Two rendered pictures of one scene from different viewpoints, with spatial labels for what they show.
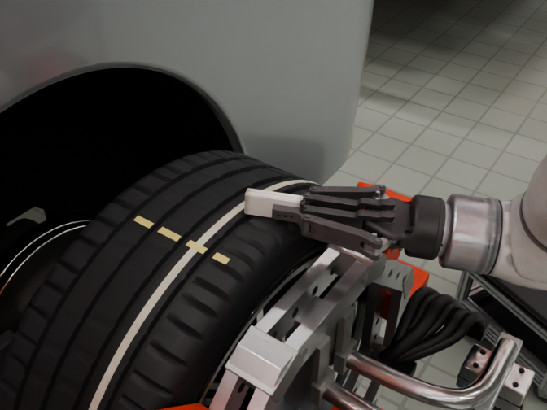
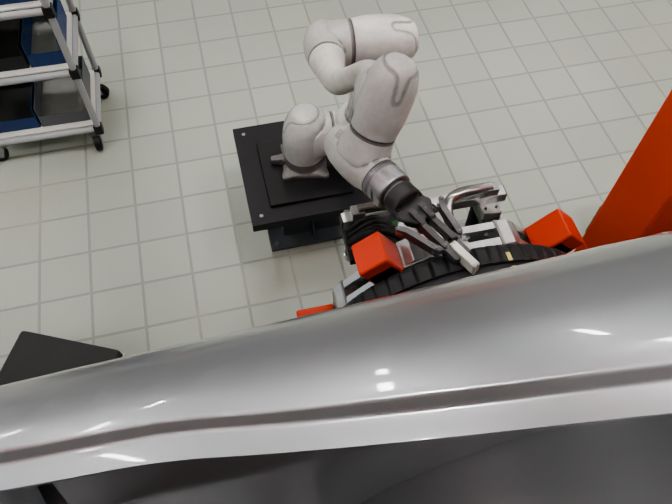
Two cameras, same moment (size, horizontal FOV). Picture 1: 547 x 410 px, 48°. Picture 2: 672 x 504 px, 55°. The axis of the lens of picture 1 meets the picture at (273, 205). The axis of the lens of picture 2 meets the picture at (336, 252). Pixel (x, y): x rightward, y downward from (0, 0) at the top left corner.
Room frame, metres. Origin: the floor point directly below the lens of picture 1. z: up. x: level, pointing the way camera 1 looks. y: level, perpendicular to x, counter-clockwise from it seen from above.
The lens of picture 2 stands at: (1.26, 0.25, 2.25)
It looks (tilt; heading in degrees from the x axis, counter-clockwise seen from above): 57 degrees down; 221
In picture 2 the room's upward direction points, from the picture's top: 1 degrees clockwise
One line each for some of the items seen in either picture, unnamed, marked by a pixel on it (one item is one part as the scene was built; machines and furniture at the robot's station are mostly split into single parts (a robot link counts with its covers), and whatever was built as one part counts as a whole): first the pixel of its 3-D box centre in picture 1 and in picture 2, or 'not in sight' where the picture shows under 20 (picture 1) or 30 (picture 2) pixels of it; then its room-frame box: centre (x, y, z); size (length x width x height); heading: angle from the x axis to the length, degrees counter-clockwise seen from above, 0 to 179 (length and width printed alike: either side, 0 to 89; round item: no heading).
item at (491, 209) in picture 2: not in sight; (485, 204); (0.25, -0.12, 0.93); 0.09 x 0.05 x 0.05; 55
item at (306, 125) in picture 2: not in sight; (306, 131); (0.08, -0.93, 0.48); 0.18 x 0.16 x 0.22; 142
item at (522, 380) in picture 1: (494, 378); not in sight; (0.53, -0.31, 0.93); 0.09 x 0.05 x 0.05; 55
